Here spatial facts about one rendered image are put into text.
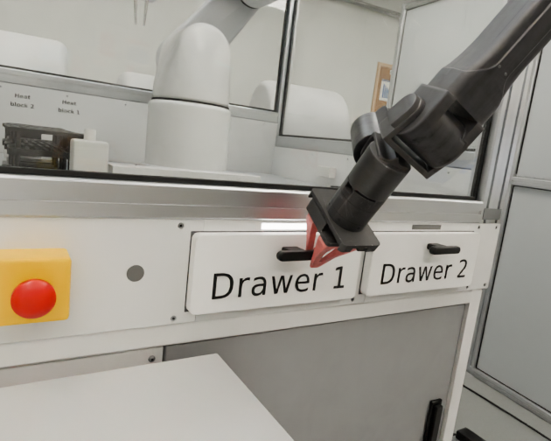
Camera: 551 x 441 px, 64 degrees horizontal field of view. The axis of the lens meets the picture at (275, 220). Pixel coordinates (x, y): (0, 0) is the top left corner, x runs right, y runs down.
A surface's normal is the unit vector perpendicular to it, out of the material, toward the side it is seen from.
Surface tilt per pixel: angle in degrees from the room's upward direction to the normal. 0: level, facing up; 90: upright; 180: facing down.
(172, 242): 90
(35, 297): 87
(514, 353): 90
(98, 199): 90
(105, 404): 0
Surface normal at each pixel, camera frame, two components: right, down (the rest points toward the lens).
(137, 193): 0.51, 0.20
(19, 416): 0.11, -0.98
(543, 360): -0.90, -0.04
